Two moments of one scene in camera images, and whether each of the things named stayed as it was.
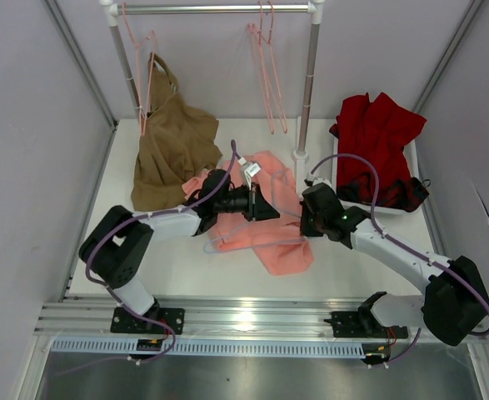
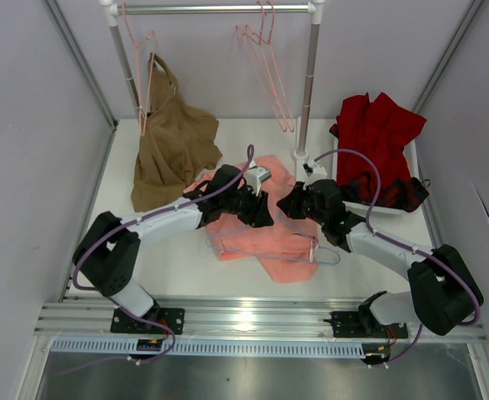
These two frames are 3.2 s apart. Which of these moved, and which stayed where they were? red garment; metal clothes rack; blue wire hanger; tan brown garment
Moved: blue wire hanger
Stayed: red garment; metal clothes rack; tan brown garment
